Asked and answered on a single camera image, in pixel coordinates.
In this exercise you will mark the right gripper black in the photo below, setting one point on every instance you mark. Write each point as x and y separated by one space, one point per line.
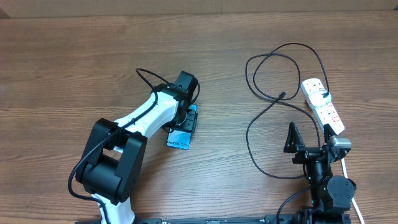
293 143

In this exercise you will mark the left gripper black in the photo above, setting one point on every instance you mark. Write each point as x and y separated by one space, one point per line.
187 124

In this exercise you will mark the Samsung Galaxy smartphone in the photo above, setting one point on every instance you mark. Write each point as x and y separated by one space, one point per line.
179 139

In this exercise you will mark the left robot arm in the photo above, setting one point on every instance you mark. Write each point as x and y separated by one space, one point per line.
111 163

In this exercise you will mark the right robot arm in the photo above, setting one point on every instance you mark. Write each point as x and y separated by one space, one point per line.
331 195

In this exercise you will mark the white USB charger plug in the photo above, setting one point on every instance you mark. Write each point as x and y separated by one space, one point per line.
317 99

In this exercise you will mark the white power strip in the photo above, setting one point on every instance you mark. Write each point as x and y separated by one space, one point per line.
326 114

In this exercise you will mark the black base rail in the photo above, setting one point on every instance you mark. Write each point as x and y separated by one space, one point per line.
268 219

